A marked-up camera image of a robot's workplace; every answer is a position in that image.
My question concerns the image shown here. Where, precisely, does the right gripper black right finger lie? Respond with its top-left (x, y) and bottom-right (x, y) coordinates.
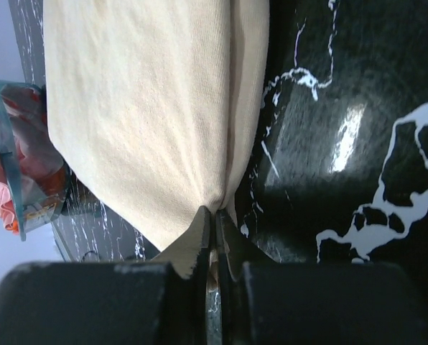
top-left (215, 210), bottom-right (428, 344)

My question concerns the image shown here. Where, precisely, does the teal plastic laundry basket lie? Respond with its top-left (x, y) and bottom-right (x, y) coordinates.
top-left (0, 80), bottom-right (70, 241)

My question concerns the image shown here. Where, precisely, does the dark pink shirt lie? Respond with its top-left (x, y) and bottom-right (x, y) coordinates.
top-left (0, 83), bottom-right (66, 204)

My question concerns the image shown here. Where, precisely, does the light pink shirt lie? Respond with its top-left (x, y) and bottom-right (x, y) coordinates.
top-left (0, 127), bottom-right (21, 231)

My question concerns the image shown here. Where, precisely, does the tan t shirt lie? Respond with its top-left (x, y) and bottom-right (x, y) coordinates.
top-left (43, 1), bottom-right (270, 277)

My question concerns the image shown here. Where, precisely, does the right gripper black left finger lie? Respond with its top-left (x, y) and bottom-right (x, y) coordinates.
top-left (0, 207), bottom-right (211, 344)

